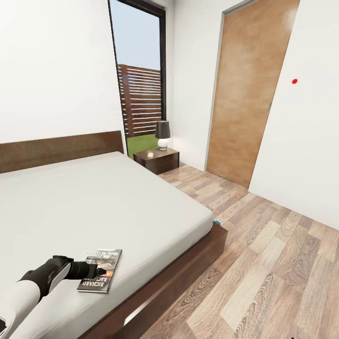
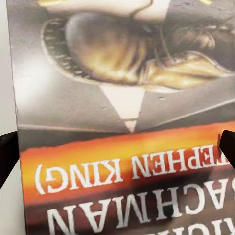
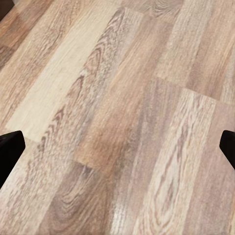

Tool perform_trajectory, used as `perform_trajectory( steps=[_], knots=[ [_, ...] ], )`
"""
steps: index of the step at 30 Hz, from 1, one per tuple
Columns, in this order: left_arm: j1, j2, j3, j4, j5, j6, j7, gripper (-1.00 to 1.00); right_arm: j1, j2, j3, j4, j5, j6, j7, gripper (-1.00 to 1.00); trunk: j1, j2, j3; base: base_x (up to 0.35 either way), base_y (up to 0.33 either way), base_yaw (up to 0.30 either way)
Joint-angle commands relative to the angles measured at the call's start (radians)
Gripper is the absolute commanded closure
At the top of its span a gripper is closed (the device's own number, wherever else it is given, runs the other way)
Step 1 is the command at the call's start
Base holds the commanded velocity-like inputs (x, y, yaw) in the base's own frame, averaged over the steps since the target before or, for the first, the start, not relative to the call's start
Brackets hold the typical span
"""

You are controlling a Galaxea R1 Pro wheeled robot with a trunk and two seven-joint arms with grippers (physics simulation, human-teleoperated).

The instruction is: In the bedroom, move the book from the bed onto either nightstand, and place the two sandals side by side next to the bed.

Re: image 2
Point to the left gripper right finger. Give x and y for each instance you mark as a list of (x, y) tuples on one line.
[(227, 146)]

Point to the hardback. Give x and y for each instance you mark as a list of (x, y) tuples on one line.
[(120, 108)]

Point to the bed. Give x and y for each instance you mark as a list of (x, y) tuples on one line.
[(11, 196)]

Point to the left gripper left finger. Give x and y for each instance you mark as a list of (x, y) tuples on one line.
[(9, 154)]

